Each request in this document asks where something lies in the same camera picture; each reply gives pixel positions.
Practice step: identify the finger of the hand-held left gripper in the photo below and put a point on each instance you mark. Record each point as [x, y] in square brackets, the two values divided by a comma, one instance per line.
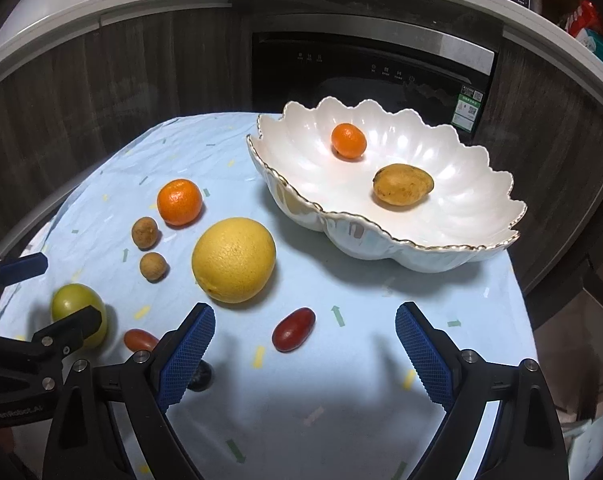
[23, 267]
[81, 321]

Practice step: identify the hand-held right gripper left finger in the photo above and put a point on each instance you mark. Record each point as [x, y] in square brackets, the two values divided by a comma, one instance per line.
[189, 355]

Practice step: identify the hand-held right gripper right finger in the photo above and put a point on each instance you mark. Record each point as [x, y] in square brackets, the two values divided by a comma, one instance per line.
[424, 355]

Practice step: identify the green apple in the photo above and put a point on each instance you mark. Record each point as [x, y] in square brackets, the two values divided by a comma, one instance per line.
[73, 300]

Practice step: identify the dark purple grape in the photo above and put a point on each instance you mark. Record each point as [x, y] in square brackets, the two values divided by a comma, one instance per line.
[204, 377]

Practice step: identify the small red cherry tomato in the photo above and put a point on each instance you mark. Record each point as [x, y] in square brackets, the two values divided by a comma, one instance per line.
[141, 340]

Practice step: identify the brown longan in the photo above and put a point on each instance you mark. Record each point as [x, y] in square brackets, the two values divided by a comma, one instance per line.
[145, 233]
[154, 267]

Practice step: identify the yellow grapefruit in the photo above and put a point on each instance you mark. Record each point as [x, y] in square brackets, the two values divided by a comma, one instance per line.
[234, 260]

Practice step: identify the dark red oval tomato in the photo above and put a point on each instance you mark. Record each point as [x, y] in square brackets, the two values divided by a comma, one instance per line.
[294, 329]

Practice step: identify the large mandarin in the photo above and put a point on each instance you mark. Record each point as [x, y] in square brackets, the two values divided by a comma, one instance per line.
[180, 202]

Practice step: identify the white scalloped bowl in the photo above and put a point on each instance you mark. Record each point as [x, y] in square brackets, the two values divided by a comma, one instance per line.
[306, 160]

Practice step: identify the light blue patterned tablecloth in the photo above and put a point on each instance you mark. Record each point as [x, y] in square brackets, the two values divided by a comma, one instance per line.
[306, 400]

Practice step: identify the yellow-brown mango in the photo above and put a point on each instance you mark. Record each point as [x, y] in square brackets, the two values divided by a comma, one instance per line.
[403, 185]

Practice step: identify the white plastic crate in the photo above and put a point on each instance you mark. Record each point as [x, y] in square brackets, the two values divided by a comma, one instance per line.
[594, 440]

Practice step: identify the dark wood cabinet door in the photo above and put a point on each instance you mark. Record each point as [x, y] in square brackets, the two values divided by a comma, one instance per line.
[106, 85]
[556, 135]

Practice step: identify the small mandarin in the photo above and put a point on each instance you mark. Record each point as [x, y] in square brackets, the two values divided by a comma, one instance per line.
[349, 140]

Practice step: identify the black built-in dishwasher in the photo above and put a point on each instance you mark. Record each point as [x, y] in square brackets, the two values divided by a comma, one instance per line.
[341, 65]

